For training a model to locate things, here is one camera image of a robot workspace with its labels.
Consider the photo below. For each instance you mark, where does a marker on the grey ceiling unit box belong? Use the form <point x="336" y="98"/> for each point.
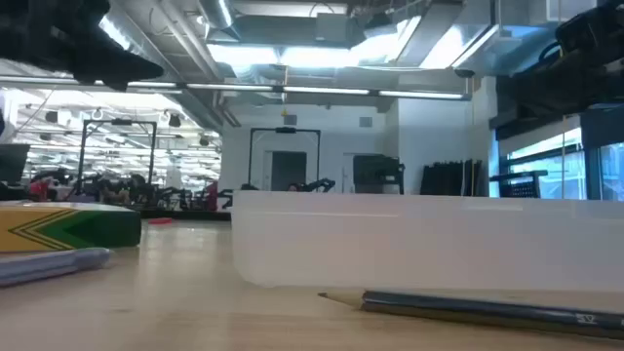
<point x="331" y="27"/>

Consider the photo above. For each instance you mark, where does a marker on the window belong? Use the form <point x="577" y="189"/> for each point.
<point x="546" y="161"/>

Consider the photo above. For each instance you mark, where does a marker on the person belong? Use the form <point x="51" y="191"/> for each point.
<point x="293" y="187"/>

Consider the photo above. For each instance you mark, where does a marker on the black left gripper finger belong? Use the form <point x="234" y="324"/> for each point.
<point x="117" y="68"/>

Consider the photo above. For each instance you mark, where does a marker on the silver round air duct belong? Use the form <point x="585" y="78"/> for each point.
<point x="217" y="12"/>

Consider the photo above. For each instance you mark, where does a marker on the black folded panels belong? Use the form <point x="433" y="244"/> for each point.
<point x="448" y="179"/>

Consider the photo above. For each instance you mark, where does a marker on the black perforated cart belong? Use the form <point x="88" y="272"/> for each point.
<point x="519" y="187"/>

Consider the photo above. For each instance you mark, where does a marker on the grey door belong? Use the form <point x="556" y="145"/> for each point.
<point x="288" y="170"/>

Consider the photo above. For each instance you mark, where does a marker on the translucent plastic storage box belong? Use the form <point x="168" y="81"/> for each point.
<point x="390" y="244"/>

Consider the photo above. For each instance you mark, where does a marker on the black equipment cabinet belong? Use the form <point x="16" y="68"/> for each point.
<point x="375" y="170"/>

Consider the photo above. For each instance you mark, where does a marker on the black hanging lamp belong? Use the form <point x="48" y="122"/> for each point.
<point x="174" y="120"/>
<point x="51" y="117"/>

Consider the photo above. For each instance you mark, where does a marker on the dome security camera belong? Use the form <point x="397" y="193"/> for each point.
<point x="464" y="73"/>

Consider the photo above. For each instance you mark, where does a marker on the black background robot arm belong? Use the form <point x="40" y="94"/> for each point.
<point x="248" y="187"/>
<point x="319" y="184"/>

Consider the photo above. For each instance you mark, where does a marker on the silver rectangular air duct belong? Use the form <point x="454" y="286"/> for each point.
<point x="487" y="53"/>

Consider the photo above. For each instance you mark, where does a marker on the dark neighbouring table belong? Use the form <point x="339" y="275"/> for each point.
<point x="195" y="214"/>

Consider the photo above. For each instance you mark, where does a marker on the grey wall vent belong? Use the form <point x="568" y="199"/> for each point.
<point x="290" y="120"/>
<point x="365" y="122"/>

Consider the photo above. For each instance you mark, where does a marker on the dark grey pencil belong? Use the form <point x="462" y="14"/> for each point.
<point x="487" y="309"/>

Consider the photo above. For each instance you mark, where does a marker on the lavender grey pen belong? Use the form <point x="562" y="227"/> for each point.
<point x="49" y="265"/>

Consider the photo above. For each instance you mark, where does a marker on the long ceiling light bar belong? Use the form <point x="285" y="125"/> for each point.
<point x="322" y="90"/>

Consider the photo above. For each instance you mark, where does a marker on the yellow green crayon box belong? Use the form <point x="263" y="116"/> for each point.
<point x="73" y="229"/>

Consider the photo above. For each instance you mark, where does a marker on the black computer monitor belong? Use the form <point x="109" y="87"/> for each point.
<point x="12" y="163"/>

